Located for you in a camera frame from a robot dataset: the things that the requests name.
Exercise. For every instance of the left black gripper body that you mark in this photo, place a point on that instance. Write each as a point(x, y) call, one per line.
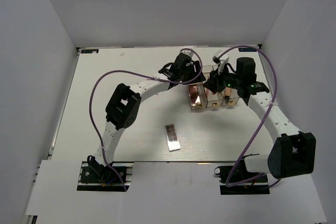
point(190, 73)

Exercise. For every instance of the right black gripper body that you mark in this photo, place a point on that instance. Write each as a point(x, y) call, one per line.
point(223, 81)

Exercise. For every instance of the pink blush palette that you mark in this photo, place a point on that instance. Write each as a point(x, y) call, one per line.
point(194, 95)

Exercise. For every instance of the silver eyeshadow palette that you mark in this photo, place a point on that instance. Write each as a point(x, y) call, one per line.
point(171, 138)

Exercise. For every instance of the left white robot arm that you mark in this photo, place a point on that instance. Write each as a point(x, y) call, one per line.
point(123, 106)

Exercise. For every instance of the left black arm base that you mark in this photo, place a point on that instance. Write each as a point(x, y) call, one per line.
point(110, 182)

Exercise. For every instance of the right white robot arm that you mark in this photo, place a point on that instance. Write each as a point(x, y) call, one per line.
point(293, 151)

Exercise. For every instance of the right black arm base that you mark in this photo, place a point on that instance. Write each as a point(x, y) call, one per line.
point(246, 186)

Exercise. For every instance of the middle clear organizer bin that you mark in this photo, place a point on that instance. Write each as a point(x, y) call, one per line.
point(214, 99)

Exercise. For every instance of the clear organizer bin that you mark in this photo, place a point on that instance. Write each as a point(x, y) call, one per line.
point(214, 99)
point(202, 96)
point(234, 96)

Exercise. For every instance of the right clear organizer bin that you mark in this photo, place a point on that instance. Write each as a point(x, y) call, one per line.
point(234, 96)

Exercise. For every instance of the left clear organizer bin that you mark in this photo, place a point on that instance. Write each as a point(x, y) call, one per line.
point(202, 96)

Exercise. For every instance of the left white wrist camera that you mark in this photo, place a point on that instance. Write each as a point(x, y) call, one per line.
point(187, 52)

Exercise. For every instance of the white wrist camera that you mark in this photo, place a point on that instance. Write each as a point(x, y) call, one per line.
point(221, 61)
point(187, 52)

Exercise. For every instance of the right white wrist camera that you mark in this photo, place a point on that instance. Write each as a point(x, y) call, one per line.
point(221, 61)

